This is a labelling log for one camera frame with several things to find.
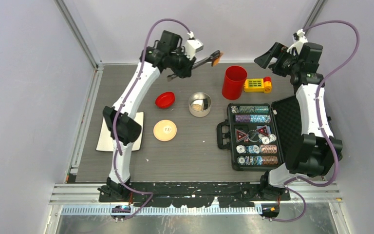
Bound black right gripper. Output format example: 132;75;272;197
254;42;301;78

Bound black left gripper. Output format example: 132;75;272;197
169;47;197;79

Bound red tall cup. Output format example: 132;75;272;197
222;66;247;100

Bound orange food piece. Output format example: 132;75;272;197
211;51;223;67

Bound black white sushi piece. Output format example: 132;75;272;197
194;98;208;111

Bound beige bun food piece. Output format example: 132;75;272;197
190;104;204;112

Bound metal tongs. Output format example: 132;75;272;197
167;50;218;81

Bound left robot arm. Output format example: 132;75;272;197
99;30;203;202

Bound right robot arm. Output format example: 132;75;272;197
254;42;343;200

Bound steel round lunch container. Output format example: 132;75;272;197
188;92;212;117

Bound yellow tape measure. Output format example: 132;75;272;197
244;77;272;93

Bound red round lid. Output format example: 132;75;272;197
155;92;176;109

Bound black poker chip case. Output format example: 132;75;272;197
216;96;301;172

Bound white square plate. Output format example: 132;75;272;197
95;112;145;153

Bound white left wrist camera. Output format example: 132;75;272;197
184;31;204;60

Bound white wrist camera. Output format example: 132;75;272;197
287;29;308;56
184;31;204;60

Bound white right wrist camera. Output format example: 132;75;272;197
287;29;308;56

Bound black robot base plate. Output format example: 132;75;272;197
98;182;290;208

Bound aluminium frame rail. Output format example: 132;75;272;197
49;182;342;220

